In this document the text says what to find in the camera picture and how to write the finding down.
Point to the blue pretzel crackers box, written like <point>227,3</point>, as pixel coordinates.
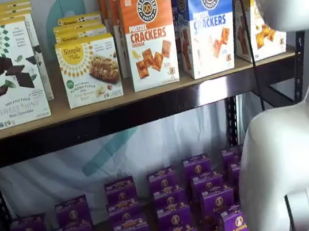
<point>210,43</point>

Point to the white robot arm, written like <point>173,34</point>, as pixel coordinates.
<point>294,158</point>

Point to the yellow pretzel crackers box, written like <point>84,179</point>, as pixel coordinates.
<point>256,39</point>

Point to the orange pretzel crackers box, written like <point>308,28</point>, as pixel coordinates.
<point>150,49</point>
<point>115,25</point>
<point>102,1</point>

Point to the wooden shelf board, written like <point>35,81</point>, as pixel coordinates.
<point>140,100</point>

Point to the Simple Mills almond bar box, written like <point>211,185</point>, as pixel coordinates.
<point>79,18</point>
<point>77,26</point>
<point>81,34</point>
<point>90,72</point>

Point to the Simple Mills sweet thins box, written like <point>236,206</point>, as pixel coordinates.
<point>6,76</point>
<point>5,12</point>
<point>43,65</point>
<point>8,5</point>

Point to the black metal shelf rack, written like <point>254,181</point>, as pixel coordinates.
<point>87,134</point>

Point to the white backdrop cloth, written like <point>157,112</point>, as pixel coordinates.
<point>50,177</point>

